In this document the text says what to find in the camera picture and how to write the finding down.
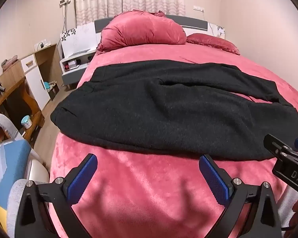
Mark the blue cushion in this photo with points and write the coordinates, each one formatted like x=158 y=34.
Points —
x=7 y=163

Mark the pink pouch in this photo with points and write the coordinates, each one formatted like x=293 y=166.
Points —
x=9 y=63

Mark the teal container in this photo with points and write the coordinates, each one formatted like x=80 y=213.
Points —
x=47 y=85

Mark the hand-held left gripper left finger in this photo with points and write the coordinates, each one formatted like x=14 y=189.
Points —
x=82 y=181

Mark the grey mesh chair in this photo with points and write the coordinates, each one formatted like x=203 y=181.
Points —
x=5 y=124

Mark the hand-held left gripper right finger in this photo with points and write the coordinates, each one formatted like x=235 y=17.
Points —
x=213 y=181

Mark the small red item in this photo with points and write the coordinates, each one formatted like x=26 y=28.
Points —
x=66 y=67

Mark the small white box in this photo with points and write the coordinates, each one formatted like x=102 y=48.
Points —
x=72 y=63

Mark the white wall power strip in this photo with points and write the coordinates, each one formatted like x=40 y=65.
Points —
x=65 y=1

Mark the black knit garment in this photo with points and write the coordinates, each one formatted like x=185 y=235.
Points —
x=151 y=109

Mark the bed with pink blanket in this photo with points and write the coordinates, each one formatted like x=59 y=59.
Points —
x=151 y=191

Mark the white and teal cup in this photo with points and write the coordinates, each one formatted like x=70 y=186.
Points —
x=26 y=122

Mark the wooden cabinet with white doors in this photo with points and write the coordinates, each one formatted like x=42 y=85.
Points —
x=34 y=84

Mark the white wall socket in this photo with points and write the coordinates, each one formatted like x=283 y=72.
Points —
x=198 y=8

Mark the grey and white headboard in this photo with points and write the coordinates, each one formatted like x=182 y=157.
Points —
x=74 y=42

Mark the large pink pillow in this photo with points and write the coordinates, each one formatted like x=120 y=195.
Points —
x=144 y=29

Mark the wooden desk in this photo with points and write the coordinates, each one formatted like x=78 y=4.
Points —
x=15 y=91

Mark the white and grey nightstand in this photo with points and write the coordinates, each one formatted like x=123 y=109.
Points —
x=67 y=75

